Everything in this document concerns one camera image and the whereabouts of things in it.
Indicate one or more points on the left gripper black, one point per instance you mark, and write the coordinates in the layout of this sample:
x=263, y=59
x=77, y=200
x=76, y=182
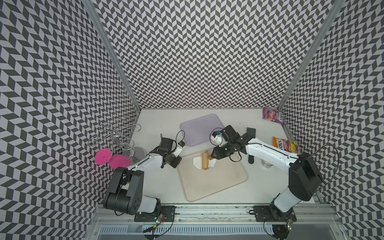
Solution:
x=174, y=164

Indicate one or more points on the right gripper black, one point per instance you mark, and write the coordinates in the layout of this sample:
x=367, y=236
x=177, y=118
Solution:
x=218, y=153

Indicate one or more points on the wooden dough roller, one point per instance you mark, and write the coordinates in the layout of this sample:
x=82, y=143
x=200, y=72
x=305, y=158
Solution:
x=206, y=158

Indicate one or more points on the white dough ball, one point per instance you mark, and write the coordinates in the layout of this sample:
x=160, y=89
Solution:
x=198, y=163

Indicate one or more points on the beige plastic tray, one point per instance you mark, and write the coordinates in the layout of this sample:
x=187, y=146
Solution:
x=198, y=184

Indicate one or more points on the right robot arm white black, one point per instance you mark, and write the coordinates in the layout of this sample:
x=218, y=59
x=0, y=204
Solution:
x=303, y=173

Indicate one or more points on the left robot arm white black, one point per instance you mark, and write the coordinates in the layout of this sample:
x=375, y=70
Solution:
x=125, y=191

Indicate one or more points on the purple plastic tray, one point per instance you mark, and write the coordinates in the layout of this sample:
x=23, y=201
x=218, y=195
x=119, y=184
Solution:
x=198, y=131

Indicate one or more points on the pink snack bag far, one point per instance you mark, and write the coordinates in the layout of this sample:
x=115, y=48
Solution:
x=273, y=115

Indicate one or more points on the pink plastic wine glass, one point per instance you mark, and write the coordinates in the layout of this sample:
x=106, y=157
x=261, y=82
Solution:
x=105, y=156

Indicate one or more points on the orange yellow snack bag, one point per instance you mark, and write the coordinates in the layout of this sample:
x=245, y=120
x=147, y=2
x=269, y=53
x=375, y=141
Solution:
x=286, y=145

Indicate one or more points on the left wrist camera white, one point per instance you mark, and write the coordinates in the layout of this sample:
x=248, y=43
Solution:
x=179, y=148

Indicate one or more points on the metal wire glass rack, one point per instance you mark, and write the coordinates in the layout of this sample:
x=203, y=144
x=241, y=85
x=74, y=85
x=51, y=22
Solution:
x=115, y=131

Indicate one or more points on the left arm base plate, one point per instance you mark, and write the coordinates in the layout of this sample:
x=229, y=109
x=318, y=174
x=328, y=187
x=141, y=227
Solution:
x=169, y=212

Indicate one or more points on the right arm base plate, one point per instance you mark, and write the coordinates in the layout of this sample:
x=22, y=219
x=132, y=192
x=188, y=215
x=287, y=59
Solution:
x=272, y=214

